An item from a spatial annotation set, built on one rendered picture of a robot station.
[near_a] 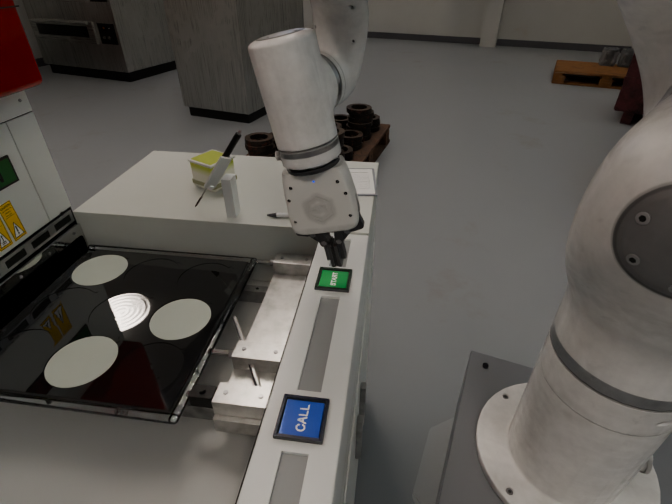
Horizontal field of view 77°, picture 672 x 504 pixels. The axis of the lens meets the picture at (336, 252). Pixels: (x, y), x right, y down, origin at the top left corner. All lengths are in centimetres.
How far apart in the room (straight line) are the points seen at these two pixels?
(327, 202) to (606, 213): 40
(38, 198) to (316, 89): 62
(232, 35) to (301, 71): 399
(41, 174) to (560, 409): 92
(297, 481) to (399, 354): 143
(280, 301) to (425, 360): 118
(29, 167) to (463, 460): 86
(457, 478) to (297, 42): 52
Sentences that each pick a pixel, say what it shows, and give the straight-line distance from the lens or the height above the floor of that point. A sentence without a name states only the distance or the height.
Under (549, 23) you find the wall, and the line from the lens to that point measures 993.
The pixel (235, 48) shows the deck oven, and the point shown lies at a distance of 452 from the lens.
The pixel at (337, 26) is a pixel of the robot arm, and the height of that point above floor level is 133.
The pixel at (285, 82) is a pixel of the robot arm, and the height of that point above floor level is 128.
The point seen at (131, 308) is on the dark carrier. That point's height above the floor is 90.
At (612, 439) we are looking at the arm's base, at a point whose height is 106.
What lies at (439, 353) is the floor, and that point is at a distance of 192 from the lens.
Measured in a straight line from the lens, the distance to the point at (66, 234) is 102.
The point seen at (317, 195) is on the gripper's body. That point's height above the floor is 113.
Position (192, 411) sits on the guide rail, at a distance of 71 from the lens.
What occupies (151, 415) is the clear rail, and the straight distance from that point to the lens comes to 65.
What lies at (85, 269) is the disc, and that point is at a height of 90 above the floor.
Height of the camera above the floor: 140
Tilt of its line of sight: 35 degrees down
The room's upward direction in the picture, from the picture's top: straight up
